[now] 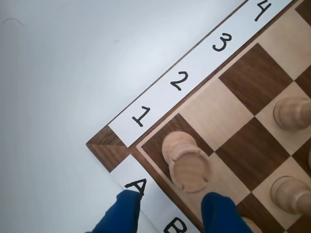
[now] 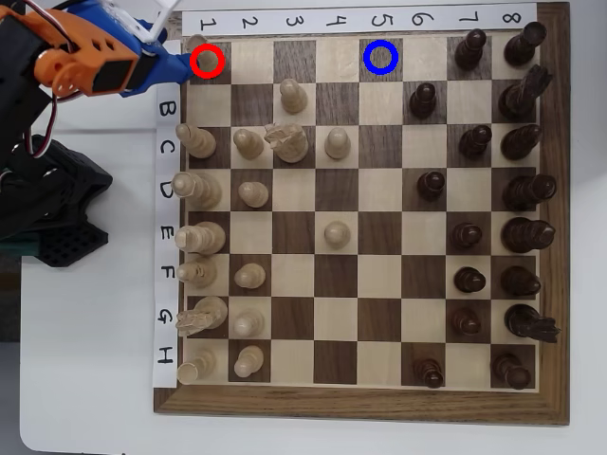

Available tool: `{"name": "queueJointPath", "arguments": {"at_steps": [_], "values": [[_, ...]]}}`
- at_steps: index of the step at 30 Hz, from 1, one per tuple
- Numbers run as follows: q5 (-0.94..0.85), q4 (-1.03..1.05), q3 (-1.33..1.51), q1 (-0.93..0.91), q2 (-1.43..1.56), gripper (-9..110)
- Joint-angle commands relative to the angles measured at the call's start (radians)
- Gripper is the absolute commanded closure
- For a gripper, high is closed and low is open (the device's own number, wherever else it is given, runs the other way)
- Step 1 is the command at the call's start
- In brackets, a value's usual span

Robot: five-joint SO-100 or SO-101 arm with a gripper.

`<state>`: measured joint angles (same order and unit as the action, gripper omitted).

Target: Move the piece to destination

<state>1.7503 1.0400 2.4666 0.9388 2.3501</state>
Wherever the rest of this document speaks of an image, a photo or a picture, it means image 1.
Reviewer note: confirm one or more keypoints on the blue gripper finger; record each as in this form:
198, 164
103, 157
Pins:
218, 213
121, 213

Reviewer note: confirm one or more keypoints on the light wooden rook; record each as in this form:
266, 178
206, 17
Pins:
187, 170

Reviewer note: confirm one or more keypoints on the white paper strip with letters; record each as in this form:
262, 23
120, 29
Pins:
155, 206

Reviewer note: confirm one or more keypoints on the light wooden bishop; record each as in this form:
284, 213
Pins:
252, 227

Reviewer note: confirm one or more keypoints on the wooden chessboard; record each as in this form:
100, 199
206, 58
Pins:
252, 155

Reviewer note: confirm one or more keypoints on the light wooden pawn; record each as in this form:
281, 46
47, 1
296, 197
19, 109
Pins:
291, 114
289, 194

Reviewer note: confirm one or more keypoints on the white paper strip with numbers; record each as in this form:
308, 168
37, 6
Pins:
158, 97

